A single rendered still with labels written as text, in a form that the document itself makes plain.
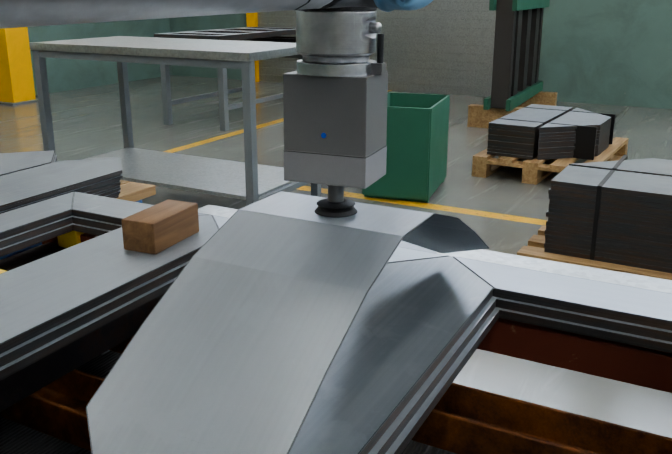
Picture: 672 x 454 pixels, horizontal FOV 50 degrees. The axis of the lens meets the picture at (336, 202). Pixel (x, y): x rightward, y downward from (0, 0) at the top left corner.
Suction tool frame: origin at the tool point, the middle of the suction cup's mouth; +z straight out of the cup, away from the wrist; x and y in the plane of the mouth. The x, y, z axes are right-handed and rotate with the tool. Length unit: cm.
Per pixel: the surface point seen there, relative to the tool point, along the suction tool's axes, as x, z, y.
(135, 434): 25.9, 9.8, 5.9
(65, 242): -34, 22, 67
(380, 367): -0.9, 15.7, -4.8
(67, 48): -256, 7, 260
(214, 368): 20.5, 6.3, 2.1
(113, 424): 25.6, 9.8, 8.2
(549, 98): -726, 82, 48
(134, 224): -20.3, 11.1, 40.5
